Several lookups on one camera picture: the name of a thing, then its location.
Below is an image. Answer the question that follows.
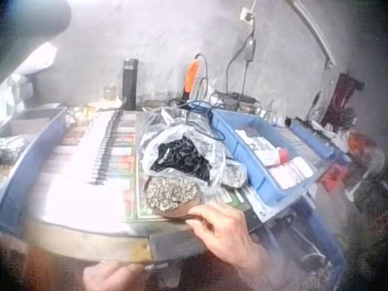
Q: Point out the black flask bottle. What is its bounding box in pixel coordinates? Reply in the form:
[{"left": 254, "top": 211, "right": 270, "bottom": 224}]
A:
[{"left": 122, "top": 58, "right": 139, "bottom": 111}]

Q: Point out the blue cable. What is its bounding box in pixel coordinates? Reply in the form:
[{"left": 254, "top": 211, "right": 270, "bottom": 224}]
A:
[{"left": 181, "top": 101, "right": 226, "bottom": 142}]

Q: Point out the row of dark thin parts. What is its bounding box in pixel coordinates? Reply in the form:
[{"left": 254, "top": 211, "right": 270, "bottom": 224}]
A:
[{"left": 87, "top": 110, "right": 122, "bottom": 186}]

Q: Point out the heap of small metal pieces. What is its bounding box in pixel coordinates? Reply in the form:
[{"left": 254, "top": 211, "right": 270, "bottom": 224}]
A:
[{"left": 146, "top": 178, "right": 199, "bottom": 212}]

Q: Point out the large blue crate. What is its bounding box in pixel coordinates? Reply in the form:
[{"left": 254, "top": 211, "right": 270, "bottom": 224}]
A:
[{"left": 0, "top": 105, "right": 69, "bottom": 236}]

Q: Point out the clear plastic round holder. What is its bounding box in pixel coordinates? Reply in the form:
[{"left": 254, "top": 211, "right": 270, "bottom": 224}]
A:
[{"left": 347, "top": 144, "right": 386, "bottom": 201}]

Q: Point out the clear plastic bag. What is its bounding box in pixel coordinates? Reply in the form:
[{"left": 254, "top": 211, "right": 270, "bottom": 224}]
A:
[{"left": 140, "top": 108, "right": 235, "bottom": 189}]

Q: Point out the black device box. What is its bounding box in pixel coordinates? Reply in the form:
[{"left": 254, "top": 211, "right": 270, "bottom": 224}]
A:
[{"left": 211, "top": 90, "right": 259, "bottom": 112}]

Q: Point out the small silvery parts bag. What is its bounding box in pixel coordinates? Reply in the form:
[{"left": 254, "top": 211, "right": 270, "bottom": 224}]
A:
[{"left": 220, "top": 162, "right": 249, "bottom": 189}]

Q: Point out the small glass jar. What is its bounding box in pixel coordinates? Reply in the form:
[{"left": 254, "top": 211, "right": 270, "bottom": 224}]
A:
[{"left": 102, "top": 85, "right": 119, "bottom": 102}]

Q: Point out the white wall conduit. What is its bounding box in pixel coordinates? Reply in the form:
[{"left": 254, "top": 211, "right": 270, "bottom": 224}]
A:
[{"left": 287, "top": 0, "right": 338, "bottom": 68}]

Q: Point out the blue crate with wires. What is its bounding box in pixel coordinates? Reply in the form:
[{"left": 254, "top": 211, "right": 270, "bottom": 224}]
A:
[{"left": 250, "top": 193, "right": 347, "bottom": 291}]

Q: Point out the blue crate with white boxes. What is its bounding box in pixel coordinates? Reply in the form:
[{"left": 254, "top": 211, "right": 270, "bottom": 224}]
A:
[{"left": 211, "top": 108, "right": 332, "bottom": 203}]

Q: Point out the grey inline adapter with cable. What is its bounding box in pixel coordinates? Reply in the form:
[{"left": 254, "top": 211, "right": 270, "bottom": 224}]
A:
[{"left": 225, "top": 14, "right": 257, "bottom": 104}]

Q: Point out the orange hand tool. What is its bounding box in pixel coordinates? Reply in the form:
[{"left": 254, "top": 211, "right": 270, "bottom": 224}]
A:
[{"left": 183, "top": 58, "right": 200, "bottom": 101}]

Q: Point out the person's right hand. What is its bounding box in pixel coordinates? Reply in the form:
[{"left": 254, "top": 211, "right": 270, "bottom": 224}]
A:
[{"left": 186, "top": 202, "right": 270, "bottom": 274}]

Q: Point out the person's left hand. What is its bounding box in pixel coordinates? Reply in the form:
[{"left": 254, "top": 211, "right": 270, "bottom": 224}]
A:
[{"left": 82, "top": 261, "right": 150, "bottom": 291}]

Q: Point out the narrow blue tray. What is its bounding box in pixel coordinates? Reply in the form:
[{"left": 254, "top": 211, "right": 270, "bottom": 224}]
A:
[{"left": 289, "top": 119, "right": 338, "bottom": 158}]

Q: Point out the round brown dish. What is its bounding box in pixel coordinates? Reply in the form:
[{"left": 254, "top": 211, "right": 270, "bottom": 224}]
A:
[{"left": 144, "top": 176, "right": 203, "bottom": 219}]

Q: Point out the white wall socket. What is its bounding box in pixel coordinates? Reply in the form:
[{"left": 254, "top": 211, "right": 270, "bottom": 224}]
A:
[{"left": 239, "top": 6, "right": 255, "bottom": 22}]

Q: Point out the dark red machine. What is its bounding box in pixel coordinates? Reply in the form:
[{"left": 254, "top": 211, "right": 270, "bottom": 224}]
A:
[{"left": 320, "top": 72, "right": 365, "bottom": 129}]

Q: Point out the heap of black pieces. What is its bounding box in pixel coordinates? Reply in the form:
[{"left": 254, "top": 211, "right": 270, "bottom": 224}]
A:
[{"left": 150, "top": 136, "right": 212, "bottom": 183}]

